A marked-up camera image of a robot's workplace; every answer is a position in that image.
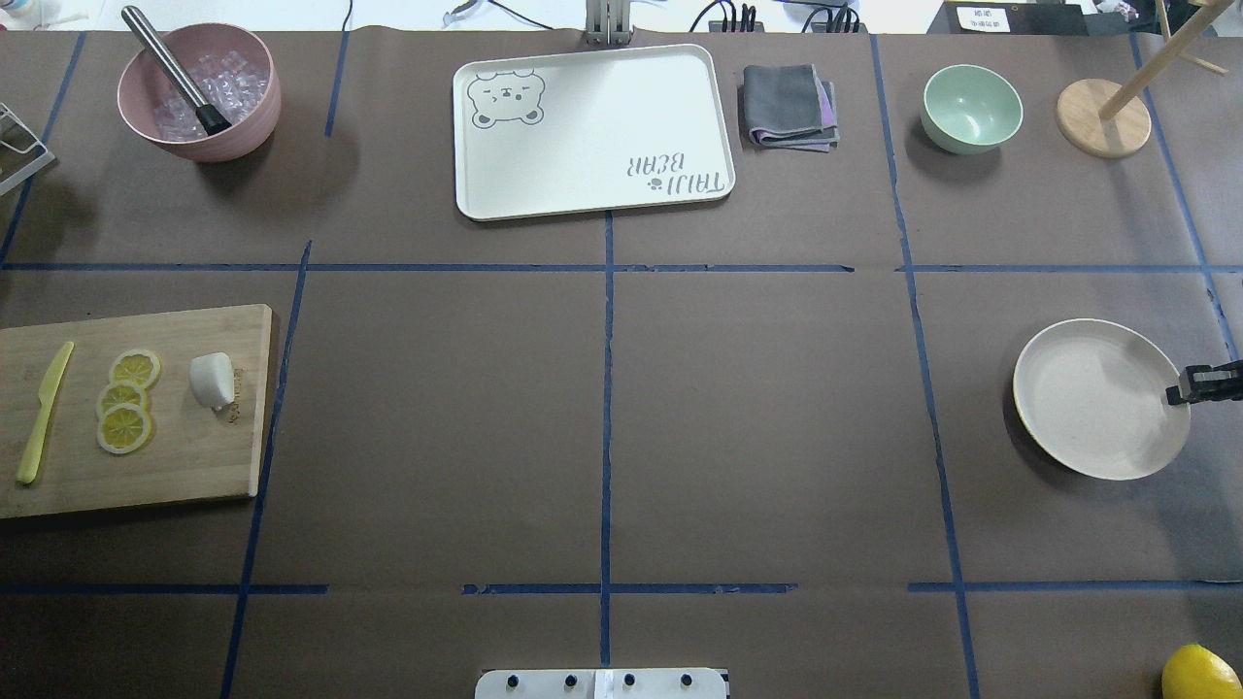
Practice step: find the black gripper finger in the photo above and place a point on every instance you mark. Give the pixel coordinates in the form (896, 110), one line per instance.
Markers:
(1192, 375)
(1180, 394)

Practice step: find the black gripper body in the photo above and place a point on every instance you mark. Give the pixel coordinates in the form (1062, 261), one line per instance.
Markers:
(1210, 382)

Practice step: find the cream round plate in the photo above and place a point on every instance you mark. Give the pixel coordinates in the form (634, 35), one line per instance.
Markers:
(1092, 394)

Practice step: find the white bear tray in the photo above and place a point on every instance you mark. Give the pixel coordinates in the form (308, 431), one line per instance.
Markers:
(569, 133)

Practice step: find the wooden mug stand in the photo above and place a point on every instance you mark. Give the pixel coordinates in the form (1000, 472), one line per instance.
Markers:
(1110, 120)

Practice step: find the lower yellow lemon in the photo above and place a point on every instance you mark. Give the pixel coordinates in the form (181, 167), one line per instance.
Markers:
(1194, 671)

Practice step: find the green bowl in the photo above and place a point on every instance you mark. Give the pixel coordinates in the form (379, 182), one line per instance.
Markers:
(970, 109)

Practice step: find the grey folded cloth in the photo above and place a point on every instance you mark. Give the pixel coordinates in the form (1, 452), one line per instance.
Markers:
(790, 107)

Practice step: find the bamboo cutting board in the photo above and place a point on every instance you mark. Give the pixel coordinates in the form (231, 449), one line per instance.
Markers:
(194, 453)

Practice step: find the pink bowl with ice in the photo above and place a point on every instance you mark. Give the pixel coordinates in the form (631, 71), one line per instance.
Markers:
(235, 76)

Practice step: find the steel muddler black tip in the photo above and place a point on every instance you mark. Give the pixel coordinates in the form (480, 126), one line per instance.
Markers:
(175, 68)

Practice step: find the top lemon slice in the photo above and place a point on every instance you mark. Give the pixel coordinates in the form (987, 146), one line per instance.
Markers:
(138, 366)

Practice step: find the lemon slice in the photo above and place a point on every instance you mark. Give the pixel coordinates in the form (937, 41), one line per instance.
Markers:
(124, 429)
(121, 392)
(138, 366)

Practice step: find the bottom lemon slice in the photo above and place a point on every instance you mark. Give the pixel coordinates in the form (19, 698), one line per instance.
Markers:
(124, 429)

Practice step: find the middle lemon slice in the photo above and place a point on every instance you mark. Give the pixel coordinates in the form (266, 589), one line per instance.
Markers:
(121, 392)

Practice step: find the yellow plastic knife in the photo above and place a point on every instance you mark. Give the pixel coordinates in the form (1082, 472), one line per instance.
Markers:
(47, 391)

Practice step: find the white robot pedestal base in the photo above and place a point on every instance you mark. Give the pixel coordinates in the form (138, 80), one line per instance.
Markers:
(672, 682)

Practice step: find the aluminium frame post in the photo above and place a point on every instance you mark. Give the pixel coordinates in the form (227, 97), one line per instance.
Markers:
(608, 23)

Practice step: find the white wire cup rack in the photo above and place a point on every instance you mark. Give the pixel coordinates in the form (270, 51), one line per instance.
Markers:
(23, 154)

